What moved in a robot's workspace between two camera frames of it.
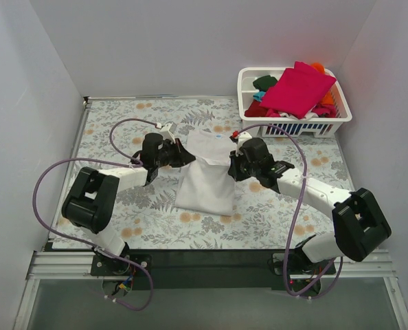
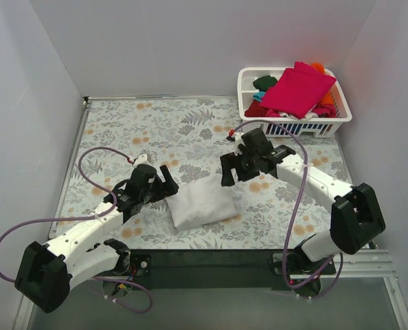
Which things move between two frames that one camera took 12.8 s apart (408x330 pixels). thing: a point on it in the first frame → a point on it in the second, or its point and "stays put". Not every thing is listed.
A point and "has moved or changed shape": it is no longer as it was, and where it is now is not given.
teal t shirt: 258,95 stays put
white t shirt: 205,185 has moved or changed shape
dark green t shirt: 264,83 stays put
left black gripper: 176,155 → 159,189
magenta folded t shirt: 298,90 stays put
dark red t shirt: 255,110 stays put
